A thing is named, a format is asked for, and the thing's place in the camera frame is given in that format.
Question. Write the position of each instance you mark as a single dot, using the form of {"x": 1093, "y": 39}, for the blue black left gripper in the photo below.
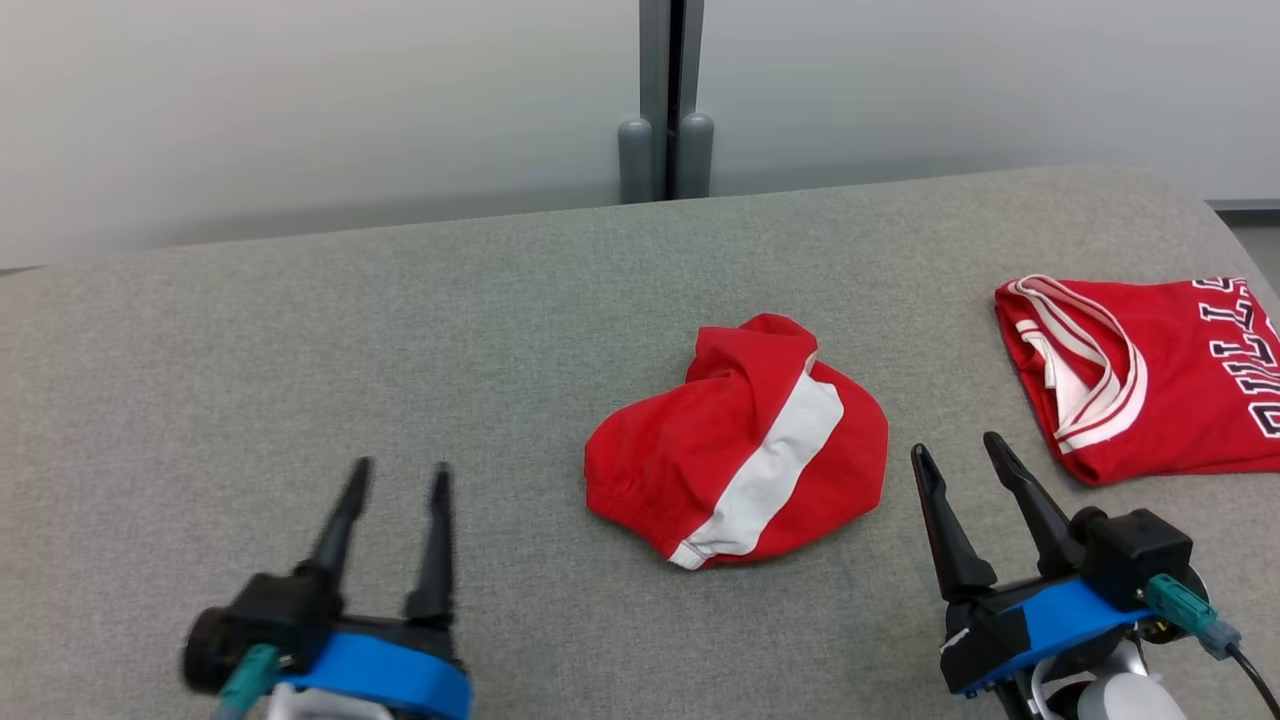
{"x": 400, "y": 670}

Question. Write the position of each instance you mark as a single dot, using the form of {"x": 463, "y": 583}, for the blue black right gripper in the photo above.
{"x": 1030, "y": 625}

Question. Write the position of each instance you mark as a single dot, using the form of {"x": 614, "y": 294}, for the red basketball jersey white trim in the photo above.
{"x": 1180, "y": 400}

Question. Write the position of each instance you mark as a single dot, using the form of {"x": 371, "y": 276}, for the red shorts white side stripe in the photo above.
{"x": 680, "y": 460}

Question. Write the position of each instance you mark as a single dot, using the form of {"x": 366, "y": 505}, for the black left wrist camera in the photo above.
{"x": 270, "y": 620}

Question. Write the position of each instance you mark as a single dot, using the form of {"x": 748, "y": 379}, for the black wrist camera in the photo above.
{"x": 1135, "y": 555}
{"x": 270, "y": 620}

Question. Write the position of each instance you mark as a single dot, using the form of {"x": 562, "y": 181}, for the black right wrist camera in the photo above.
{"x": 1135, "y": 555}

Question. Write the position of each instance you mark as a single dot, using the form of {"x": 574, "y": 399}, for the teal left camera connector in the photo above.
{"x": 245, "y": 685}

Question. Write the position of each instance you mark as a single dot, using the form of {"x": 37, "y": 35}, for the teal camera connector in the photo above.
{"x": 245, "y": 685}
{"x": 1190, "y": 610}

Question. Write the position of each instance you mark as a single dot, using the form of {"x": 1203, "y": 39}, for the teal right camera connector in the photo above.
{"x": 1190, "y": 610}

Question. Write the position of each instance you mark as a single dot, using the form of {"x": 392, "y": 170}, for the grey rounded post foot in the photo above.
{"x": 636, "y": 160}
{"x": 697, "y": 155}

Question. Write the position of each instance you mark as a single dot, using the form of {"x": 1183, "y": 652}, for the grey metal partition post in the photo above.
{"x": 655, "y": 80}

